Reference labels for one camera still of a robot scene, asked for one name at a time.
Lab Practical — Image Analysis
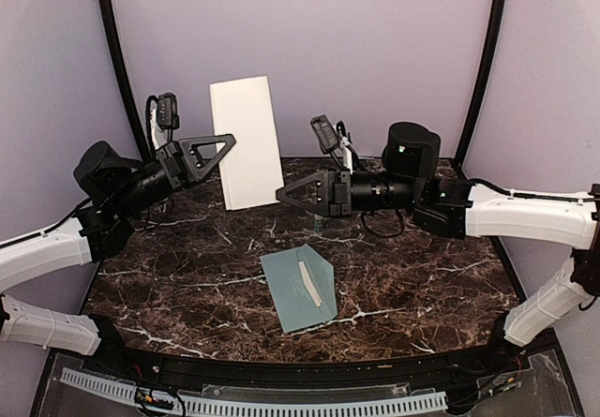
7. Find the black corner frame post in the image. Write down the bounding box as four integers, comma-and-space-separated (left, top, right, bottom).
453, 0, 505, 171
97, 0, 150, 161

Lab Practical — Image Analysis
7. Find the beige lined letter paper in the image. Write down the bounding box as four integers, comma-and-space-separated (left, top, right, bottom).
298, 261, 323, 307

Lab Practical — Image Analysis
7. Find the black left corner frame post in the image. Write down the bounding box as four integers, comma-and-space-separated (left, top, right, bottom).
97, 0, 150, 161

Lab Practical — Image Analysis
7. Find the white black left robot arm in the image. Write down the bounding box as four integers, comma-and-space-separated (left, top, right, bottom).
1, 134, 236, 376

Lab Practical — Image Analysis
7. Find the black front table rail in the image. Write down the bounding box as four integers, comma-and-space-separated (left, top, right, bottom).
90, 340, 510, 392

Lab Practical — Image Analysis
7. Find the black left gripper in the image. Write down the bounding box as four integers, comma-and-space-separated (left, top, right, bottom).
112, 132, 236, 218

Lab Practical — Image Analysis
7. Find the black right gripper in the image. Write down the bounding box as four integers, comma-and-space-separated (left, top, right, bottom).
275, 168, 422, 219

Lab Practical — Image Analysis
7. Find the light blue paper envelope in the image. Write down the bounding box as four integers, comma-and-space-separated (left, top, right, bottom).
260, 245, 338, 334

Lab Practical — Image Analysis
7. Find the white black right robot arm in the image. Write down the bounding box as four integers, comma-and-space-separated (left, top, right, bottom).
276, 122, 599, 374

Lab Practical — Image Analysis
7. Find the white slotted cable duct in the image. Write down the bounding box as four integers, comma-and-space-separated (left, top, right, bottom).
59, 367, 447, 417

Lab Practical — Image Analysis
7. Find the spare gray paper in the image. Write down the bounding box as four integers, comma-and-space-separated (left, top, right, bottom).
209, 76, 283, 211

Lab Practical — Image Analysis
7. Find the black right corner frame post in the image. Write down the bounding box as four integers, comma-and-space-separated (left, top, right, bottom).
453, 0, 505, 171

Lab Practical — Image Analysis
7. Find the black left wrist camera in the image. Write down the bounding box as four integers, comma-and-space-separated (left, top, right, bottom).
156, 92, 180, 130

